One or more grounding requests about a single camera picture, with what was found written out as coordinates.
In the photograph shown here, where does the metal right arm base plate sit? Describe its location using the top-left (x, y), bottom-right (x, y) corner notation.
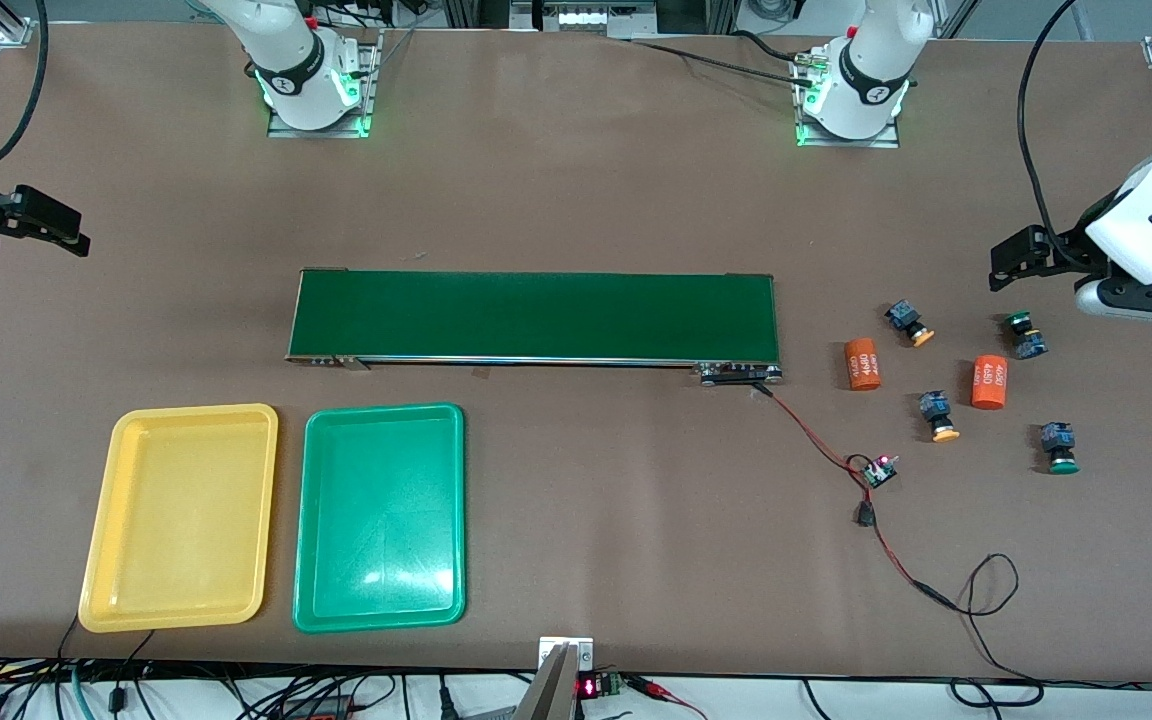
top-left (268, 30), bottom-right (382, 139)

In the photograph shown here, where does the yellow plastic tray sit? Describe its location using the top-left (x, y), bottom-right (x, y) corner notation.
top-left (78, 403), bottom-right (280, 634)

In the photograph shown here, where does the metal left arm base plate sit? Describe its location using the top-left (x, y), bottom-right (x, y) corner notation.
top-left (796, 50), bottom-right (902, 150)

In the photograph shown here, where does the yellow mushroom push button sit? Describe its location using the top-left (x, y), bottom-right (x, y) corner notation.
top-left (884, 299), bottom-right (936, 349)
top-left (918, 390), bottom-right (961, 444)

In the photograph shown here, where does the red alligator clip lead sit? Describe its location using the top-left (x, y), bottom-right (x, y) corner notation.
top-left (629, 676), bottom-right (709, 720)

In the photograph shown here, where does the green mushroom push button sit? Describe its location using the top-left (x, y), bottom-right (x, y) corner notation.
top-left (1040, 421), bottom-right (1080, 476)
top-left (1003, 311), bottom-right (1049, 361)

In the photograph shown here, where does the orange cylindrical capacitor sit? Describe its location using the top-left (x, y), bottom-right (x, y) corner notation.
top-left (843, 339), bottom-right (883, 392)
top-left (970, 354), bottom-right (1010, 411)

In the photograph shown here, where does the red and black wire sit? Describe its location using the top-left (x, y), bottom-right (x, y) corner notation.
top-left (751, 383), bottom-right (961, 612)

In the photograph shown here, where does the green conveyor belt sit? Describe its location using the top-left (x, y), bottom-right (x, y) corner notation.
top-left (285, 267), bottom-right (785, 389)

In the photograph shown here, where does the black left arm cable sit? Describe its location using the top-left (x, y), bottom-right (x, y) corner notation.
top-left (1016, 0), bottom-right (1082, 246)

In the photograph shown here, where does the black table cable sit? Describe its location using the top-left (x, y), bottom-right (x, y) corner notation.
top-left (629, 30), bottom-right (822, 89)

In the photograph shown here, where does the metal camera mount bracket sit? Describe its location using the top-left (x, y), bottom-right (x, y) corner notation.
top-left (516, 635), bottom-right (597, 720)

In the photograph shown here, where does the grey control box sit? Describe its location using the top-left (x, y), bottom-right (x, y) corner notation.
top-left (511, 0), bottom-right (657, 39)

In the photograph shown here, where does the thin black wire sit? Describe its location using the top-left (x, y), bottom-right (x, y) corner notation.
top-left (950, 552), bottom-right (1045, 709)

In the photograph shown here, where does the green plastic tray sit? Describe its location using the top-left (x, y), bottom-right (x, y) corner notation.
top-left (292, 402), bottom-right (467, 635)

